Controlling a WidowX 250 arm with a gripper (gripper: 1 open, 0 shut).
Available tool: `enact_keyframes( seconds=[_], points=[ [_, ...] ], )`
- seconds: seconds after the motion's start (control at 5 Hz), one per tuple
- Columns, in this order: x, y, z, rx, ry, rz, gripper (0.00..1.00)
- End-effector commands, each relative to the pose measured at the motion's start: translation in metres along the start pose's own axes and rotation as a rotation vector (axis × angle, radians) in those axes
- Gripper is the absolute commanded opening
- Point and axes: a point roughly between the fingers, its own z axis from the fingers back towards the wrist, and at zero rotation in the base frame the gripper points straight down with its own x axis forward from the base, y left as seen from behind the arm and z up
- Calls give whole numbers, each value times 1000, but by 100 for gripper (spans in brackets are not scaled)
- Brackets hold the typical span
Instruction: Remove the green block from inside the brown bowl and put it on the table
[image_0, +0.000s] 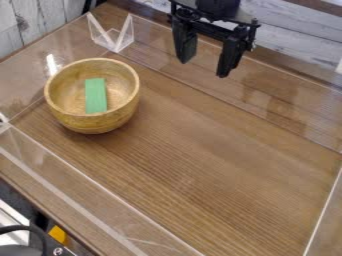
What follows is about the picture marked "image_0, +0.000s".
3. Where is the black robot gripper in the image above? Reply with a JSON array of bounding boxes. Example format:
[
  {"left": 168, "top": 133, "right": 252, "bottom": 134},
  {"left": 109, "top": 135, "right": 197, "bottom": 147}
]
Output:
[{"left": 168, "top": 0, "right": 260, "bottom": 78}]

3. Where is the green rectangular block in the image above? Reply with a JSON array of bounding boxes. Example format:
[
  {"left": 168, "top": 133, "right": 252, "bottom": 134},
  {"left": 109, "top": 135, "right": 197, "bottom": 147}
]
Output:
[{"left": 84, "top": 78, "right": 106, "bottom": 114}]

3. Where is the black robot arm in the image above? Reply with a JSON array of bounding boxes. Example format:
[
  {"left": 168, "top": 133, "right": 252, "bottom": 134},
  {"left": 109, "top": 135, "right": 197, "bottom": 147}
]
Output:
[{"left": 168, "top": 0, "right": 260, "bottom": 78}]

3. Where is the brown wooden bowl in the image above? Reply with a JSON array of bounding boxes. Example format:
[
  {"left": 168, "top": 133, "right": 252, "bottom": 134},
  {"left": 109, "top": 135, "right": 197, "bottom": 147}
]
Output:
[{"left": 44, "top": 58, "right": 140, "bottom": 134}]

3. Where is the yellow label sticker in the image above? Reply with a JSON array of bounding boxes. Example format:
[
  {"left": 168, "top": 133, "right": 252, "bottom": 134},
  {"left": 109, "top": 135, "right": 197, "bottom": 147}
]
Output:
[{"left": 48, "top": 226, "right": 68, "bottom": 245}]

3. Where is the clear acrylic tray wall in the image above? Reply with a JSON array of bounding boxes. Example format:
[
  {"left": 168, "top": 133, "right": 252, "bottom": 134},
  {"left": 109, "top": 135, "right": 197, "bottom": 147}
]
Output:
[{"left": 0, "top": 112, "right": 208, "bottom": 256}]

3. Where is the black cable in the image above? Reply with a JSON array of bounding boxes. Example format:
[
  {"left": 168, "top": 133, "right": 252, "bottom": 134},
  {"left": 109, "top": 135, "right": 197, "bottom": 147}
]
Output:
[{"left": 0, "top": 225, "right": 48, "bottom": 256}]

